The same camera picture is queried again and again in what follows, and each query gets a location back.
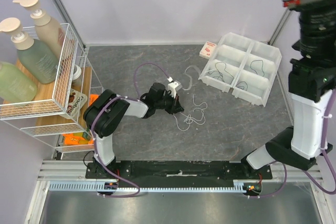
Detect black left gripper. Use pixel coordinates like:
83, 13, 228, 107
155, 91, 184, 115

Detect blue thin cable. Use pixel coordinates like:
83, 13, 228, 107
249, 59, 266, 76

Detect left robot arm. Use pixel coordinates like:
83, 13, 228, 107
83, 81, 184, 178

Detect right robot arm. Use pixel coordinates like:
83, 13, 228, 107
240, 0, 335, 179

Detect small red white box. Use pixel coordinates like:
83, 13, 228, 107
199, 41, 217, 59

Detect white plastic compartment tray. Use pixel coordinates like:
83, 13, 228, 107
199, 33, 282, 106

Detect brown white snack bag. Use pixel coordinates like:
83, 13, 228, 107
61, 89, 88, 119

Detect small white cup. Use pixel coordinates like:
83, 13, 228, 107
72, 65, 82, 82

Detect orange snack packet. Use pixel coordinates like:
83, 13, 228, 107
63, 132, 93, 145

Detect wooden shelf board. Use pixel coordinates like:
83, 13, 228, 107
1, 57, 92, 136

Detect grey-green pump bottle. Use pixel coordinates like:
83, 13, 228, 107
1, 17, 59, 84

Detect beige pump bottle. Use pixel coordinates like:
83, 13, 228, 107
13, 0, 66, 59

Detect light green bottle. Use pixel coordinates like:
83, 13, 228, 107
1, 61, 37, 103

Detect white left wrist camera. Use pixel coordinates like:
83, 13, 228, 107
167, 77, 182, 98

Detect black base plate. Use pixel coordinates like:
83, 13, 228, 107
85, 159, 274, 189

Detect white wire basket shelf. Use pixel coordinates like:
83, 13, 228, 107
1, 23, 104, 153

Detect white slotted cable duct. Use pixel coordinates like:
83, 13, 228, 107
49, 181, 246, 193

